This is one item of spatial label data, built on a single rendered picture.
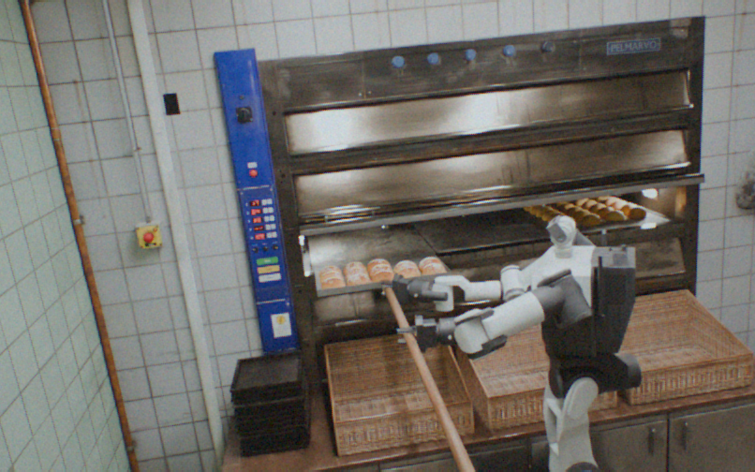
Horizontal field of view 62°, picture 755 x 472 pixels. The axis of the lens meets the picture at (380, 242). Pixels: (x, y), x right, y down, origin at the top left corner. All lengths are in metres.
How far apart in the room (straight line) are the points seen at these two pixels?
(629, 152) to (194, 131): 1.91
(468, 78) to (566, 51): 0.44
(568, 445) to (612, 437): 0.60
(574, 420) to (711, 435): 1.00
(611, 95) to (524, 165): 0.49
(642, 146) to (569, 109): 0.41
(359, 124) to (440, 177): 0.43
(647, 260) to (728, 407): 0.73
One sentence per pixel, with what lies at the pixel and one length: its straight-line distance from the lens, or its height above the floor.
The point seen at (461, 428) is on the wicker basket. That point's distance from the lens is 2.68.
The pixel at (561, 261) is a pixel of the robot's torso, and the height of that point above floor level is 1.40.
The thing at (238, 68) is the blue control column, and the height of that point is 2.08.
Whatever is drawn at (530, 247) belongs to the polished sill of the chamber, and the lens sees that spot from 2.97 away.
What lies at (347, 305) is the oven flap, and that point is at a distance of 2.85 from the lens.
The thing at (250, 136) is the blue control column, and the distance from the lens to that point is 2.65.
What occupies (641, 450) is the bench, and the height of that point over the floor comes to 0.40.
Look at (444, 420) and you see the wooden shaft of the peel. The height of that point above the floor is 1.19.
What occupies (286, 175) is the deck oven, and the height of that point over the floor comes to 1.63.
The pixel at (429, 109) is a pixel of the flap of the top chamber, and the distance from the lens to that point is 2.75.
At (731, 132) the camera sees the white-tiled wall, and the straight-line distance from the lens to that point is 3.35.
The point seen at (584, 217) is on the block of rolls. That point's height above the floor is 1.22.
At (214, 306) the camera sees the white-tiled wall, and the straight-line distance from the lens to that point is 2.85.
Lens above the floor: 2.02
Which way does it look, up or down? 15 degrees down
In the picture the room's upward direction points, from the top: 6 degrees counter-clockwise
